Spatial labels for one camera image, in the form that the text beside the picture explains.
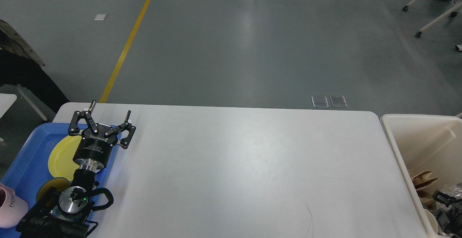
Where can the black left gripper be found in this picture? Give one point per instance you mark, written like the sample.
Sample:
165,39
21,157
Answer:
95,147

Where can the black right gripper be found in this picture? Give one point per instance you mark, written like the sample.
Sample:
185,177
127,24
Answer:
450,221

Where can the brown paper bag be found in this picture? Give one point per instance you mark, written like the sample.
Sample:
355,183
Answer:
424,184

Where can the white paper cup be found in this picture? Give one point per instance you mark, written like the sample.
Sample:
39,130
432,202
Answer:
431,221

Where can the yellow plastic plate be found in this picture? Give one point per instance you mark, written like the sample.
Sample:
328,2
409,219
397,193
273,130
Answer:
60,161

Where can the aluminium foil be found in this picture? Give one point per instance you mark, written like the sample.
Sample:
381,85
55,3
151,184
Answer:
453,190

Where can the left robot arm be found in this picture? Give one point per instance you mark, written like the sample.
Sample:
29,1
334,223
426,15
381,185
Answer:
64,213

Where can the white plastic bin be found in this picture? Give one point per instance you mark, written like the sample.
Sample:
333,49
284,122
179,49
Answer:
425,142

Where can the small white side table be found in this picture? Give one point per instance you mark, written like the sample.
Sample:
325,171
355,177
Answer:
7,100

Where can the pink mug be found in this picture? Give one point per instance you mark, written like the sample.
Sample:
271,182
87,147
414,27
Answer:
12,208

